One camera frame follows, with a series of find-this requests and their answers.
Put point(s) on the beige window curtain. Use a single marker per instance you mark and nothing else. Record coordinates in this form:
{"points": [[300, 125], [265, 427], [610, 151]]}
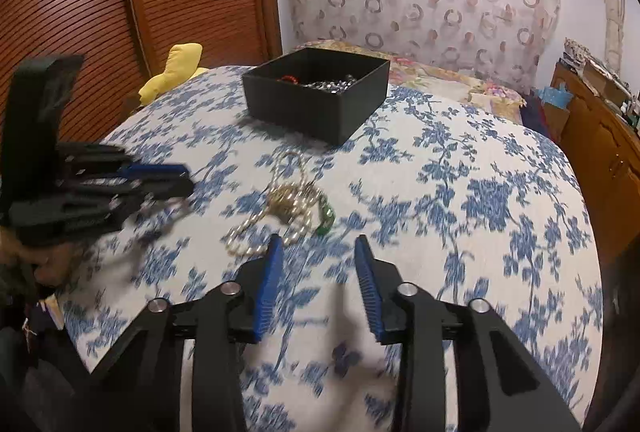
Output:
{"points": [[614, 26]]}

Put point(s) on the stack of papers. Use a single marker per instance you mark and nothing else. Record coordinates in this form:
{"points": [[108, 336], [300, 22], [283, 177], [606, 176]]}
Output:
{"points": [[580, 51]]}

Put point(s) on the floral bed blanket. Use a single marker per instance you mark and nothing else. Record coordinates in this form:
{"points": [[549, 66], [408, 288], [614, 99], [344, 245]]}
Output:
{"points": [[450, 79]]}

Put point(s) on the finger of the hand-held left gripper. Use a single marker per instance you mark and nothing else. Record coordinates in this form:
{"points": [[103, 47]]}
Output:
{"points": [[155, 170], [160, 189]]}

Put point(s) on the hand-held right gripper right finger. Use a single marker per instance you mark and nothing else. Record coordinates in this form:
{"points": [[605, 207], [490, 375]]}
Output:
{"points": [[370, 292]]}

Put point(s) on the black square box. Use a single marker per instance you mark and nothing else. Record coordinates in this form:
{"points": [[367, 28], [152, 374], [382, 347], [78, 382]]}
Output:
{"points": [[310, 111]]}

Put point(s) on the flat cardboard box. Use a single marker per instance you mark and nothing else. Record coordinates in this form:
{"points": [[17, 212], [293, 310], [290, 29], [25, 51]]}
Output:
{"points": [[602, 81]]}

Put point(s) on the wooden sideboard cabinet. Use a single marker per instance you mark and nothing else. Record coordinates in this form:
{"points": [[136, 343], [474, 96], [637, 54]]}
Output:
{"points": [[600, 146]]}

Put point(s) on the blue floral tablecloth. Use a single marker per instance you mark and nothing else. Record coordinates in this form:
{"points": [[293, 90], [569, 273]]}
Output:
{"points": [[450, 237]]}

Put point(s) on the green stone pendant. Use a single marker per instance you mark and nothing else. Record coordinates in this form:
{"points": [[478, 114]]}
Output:
{"points": [[326, 217]]}

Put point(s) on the cardboard box with blue paper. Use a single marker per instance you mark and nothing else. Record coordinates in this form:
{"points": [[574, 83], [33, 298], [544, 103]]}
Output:
{"points": [[557, 99]]}

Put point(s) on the dark blue bedspread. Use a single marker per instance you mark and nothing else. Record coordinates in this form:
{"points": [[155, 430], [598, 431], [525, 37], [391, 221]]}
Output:
{"points": [[535, 116]]}

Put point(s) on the yellow plush toy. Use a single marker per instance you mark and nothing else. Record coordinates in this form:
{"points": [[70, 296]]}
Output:
{"points": [[175, 71]]}

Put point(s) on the person's left hand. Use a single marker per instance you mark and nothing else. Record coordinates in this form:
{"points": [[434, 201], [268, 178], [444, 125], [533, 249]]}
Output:
{"points": [[50, 262]]}

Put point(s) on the purple crystal bead strand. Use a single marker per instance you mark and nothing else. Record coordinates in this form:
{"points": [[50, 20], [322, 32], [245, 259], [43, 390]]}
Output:
{"points": [[330, 84]]}

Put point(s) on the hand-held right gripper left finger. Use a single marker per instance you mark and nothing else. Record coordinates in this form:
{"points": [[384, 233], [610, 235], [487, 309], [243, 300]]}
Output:
{"points": [[267, 292]]}

